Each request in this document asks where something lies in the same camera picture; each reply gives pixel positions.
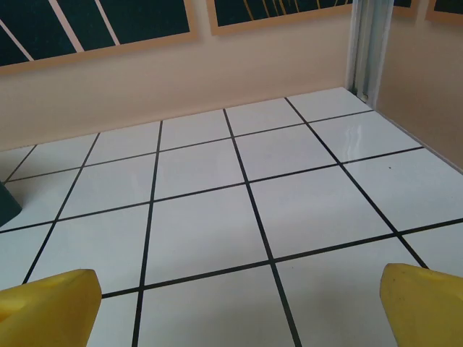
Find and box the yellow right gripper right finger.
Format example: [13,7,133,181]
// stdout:
[379,262,463,347]

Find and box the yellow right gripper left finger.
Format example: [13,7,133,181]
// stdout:
[0,268,103,347]

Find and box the dark blue storage box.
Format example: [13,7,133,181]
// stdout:
[0,180,23,223]

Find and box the aluminium frame post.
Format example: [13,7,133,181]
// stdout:
[346,0,394,101]

